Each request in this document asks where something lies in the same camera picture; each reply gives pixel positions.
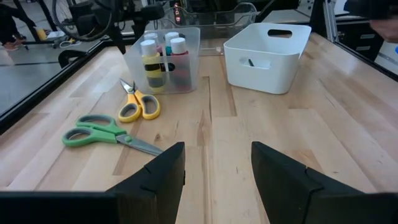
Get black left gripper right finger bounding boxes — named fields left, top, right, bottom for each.
left=251, top=141, right=398, bottom=224

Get yellow paint bottle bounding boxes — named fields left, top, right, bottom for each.
left=139, top=39, right=165, bottom=93

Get dark drawer cabinet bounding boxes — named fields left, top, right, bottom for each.
left=335, top=20, right=386, bottom=62

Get green-handled scissors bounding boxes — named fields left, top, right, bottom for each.
left=61, top=113, right=164, bottom=157

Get black frame clamp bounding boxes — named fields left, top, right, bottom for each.
left=58, top=49, right=90, bottom=68

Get person's hand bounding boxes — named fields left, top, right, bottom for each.
left=369, top=18, right=398, bottom=44

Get yellow-handled scissors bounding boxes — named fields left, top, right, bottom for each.
left=118, top=78, right=162, bottom=123

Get person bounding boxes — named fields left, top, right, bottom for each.
left=0, top=2, right=37, bottom=51

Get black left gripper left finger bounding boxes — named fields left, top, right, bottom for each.
left=0, top=141, right=187, bottom=224

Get red paint bottle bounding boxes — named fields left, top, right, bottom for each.
left=170, top=37, right=192, bottom=91

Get white plastic bin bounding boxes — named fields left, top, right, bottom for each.
left=223, top=22, right=312, bottom=95

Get teal paint bottle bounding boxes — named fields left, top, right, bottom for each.
left=164, top=31, right=181, bottom=57

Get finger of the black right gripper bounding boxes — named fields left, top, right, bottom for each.
left=133, top=4, right=165, bottom=40
left=77, top=12, right=127, bottom=55

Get purple paint bottle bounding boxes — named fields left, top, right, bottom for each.
left=143, top=32, right=164, bottom=55

